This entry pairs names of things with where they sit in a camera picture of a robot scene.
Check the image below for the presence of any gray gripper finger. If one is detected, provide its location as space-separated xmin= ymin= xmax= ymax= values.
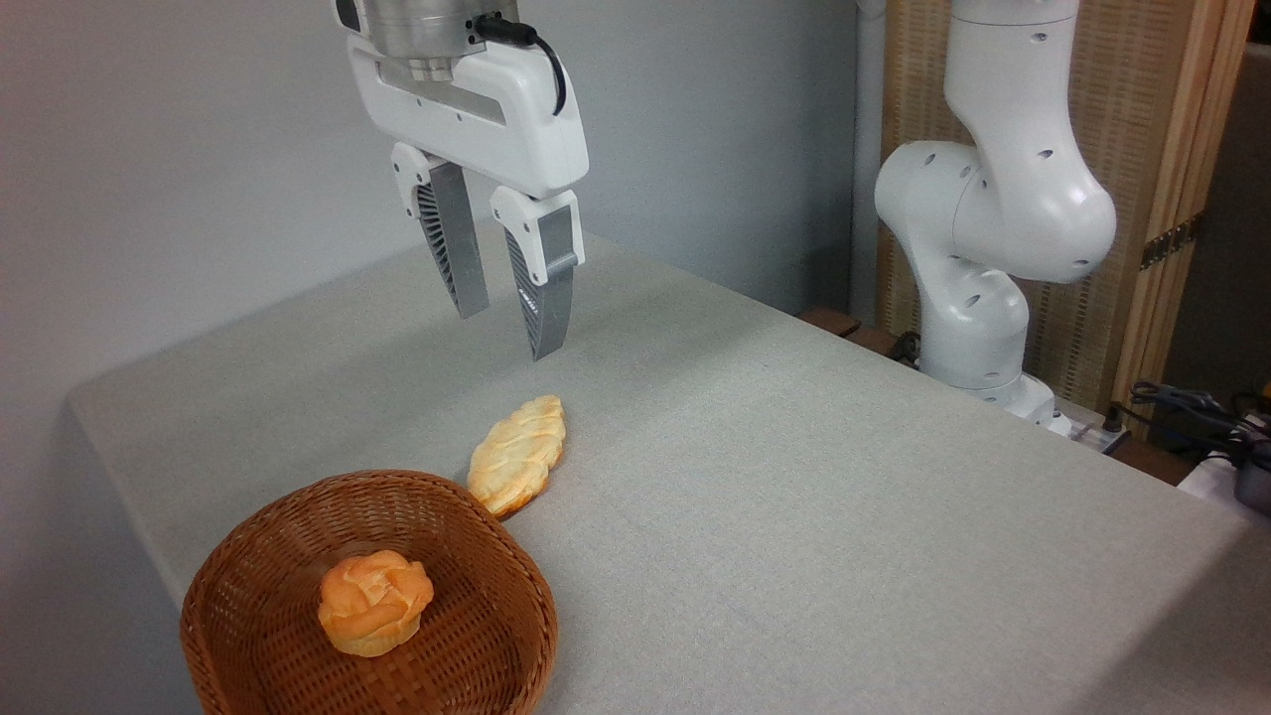
xmin=490 ymin=187 xmax=587 ymax=362
xmin=389 ymin=142 xmax=492 ymax=320

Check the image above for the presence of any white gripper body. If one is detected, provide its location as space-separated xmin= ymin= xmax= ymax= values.
xmin=346 ymin=36 xmax=590 ymax=199

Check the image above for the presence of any round orange bread roll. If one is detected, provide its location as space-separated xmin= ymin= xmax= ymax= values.
xmin=318 ymin=549 xmax=435 ymax=658

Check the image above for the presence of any long braided bread loaf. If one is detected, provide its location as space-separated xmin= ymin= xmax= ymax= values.
xmin=467 ymin=395 xmax=567 ymax=519

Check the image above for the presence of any gray tablecloth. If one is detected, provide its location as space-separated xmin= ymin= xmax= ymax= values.
xmin=65 ymin=228 xmax=1271 ymax=715

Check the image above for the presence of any brown wicker basket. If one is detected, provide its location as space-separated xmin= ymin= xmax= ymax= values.
xmin=180 ymin=470 xmax=559 ymax=715

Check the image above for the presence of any white power strip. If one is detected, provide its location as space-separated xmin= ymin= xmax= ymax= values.
xmin=1051 ymin=409 xmax=1133 ymax=456

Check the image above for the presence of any rattan wooden folding screen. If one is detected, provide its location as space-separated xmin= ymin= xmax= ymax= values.
xmin=879 ymin=0 xmax=1258 ymax=438

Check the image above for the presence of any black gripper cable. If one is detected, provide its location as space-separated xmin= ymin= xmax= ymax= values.
xmin=474 ymin=14 xmax=569 ymax=117

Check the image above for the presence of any black cable bundle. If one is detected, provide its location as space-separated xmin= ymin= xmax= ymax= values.
xmin=1130 ymin=380 xmax=1271 ymax=470

